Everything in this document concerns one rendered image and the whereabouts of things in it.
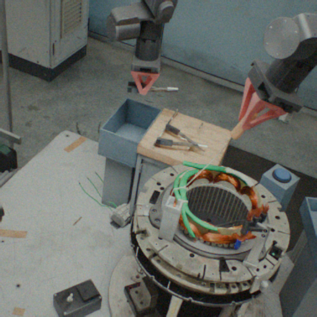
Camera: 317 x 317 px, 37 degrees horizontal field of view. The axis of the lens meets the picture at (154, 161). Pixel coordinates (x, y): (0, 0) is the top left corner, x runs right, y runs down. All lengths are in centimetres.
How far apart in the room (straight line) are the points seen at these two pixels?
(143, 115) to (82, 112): 177
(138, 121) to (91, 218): 30
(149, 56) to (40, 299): 63
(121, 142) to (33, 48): 218
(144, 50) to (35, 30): 216
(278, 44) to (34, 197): 92
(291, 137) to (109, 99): 124
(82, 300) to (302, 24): 77
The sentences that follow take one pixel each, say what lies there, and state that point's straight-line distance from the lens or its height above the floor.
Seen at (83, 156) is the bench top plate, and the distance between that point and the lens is 156.
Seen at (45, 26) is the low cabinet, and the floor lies 41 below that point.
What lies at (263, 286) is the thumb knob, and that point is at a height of 108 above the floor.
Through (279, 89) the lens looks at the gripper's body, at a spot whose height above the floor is 142.
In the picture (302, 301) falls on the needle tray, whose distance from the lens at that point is 118.
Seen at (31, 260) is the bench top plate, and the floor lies 78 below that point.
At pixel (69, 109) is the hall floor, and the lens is 312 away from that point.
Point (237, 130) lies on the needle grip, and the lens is 85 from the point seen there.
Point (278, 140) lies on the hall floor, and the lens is 322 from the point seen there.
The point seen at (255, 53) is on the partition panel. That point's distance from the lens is 329.
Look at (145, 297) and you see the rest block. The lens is 115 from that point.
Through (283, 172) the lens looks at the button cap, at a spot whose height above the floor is 104.
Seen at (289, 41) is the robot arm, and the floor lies 153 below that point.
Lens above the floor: 180
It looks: 40 degrees down
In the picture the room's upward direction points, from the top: 11 degrees clockwise
